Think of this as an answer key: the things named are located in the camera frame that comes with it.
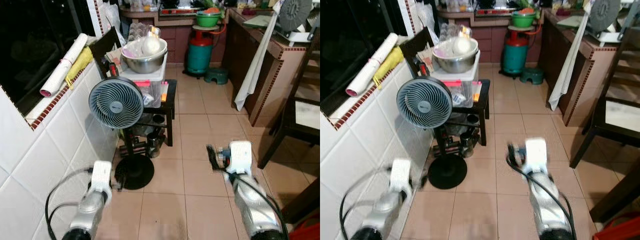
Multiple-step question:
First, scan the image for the small green stool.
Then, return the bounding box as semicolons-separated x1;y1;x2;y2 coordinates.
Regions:
204;67;230;85
519;67;546;85

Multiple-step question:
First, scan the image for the yellow cloth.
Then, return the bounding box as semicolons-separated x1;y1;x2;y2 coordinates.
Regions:
372;46;405;90
65;46;95;91

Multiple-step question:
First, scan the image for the green plastic basin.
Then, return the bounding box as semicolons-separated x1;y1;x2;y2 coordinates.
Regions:
510;9;538;28
195;9;223;28

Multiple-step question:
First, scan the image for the black side table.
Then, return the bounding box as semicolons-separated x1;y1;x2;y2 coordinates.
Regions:
117;79;178;157
432;79;491;157

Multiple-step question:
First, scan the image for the deep steel mixing bowl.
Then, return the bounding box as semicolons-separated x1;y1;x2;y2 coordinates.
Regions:
432;36;480;74
120;36;169;75

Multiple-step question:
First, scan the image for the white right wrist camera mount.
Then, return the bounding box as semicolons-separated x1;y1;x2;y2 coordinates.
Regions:
228;141;253;176
522;137;549;173

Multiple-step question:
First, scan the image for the long white hanging cloth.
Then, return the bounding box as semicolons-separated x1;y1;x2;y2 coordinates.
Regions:
547;1;598;111
234;1;287;112

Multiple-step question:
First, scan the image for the white round lump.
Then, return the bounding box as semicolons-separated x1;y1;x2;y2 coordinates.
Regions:
140;37;162;57
452;36;473;56

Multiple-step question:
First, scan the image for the grey standing fan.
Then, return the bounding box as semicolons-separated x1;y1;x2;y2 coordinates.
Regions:
396;76;469;190
88;76;155;191

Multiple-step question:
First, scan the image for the green gas cylinder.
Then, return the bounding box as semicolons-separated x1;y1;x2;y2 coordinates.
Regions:
187;31;215;77
502;31;530;77

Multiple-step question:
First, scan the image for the clear plastic storage box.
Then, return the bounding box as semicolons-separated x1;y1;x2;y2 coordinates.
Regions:
120;52;168;109
431;52;482;108

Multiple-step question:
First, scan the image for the dark window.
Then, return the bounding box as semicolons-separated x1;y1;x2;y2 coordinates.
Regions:
0;0;97;117
320;0;408;117

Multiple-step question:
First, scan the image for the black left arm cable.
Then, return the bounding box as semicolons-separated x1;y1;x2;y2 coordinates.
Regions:
44;169;95;237
339;170;394;237

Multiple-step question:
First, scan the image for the dark wooden dining chair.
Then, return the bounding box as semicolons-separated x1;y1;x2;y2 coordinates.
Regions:
569;25;640;169
257;30;321;170

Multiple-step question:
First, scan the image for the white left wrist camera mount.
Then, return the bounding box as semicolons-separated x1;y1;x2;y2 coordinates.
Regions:
91;160;114;193
391;158;413;196

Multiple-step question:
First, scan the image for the white paper roll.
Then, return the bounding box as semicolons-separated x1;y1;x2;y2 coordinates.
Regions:
345;33;399;97
39;33;89;98

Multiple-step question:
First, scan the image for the grey round desk fan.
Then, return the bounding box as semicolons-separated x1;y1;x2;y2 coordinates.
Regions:
587;0;623;33
277;0;315;33

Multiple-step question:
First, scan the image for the black chair back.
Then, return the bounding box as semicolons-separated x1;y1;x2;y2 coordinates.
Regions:
400;27;436;76
89;27;125;78

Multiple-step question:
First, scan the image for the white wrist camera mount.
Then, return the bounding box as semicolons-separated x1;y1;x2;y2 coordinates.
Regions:
91;160;114;193
228;141;253;176
391;158;413;196
522;137;549;173

